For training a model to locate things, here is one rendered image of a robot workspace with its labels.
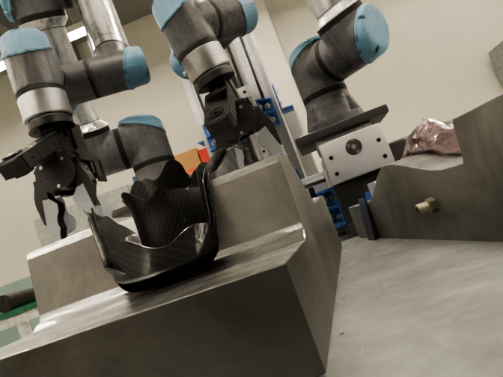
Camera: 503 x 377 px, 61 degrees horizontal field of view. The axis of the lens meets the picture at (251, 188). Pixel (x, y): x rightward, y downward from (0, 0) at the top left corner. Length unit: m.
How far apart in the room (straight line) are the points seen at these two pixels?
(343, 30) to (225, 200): 0.72
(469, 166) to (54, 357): 0.34
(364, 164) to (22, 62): 0.65
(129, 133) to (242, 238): 0.85
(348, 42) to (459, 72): 5.54
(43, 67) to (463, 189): 0.62
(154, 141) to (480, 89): 5.74
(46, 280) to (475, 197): 0.39
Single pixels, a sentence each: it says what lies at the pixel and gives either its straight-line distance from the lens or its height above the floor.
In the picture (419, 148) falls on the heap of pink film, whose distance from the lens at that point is 0.54.
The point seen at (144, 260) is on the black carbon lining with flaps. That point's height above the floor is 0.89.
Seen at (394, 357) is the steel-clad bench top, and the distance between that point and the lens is 0.23.
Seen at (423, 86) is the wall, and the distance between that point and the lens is 6.34.
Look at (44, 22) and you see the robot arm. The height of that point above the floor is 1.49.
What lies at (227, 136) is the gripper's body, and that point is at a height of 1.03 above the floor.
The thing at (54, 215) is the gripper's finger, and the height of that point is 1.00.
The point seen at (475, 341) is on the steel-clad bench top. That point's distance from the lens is 0.23.
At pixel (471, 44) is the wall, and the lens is 6.70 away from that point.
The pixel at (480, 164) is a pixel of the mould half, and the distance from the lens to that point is 0.39.
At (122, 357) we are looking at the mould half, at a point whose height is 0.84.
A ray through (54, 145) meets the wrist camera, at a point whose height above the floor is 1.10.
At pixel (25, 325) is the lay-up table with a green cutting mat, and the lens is 3.50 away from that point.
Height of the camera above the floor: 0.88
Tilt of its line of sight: 5 degrees up
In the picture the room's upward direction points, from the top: 20 degrees counter-clockwise
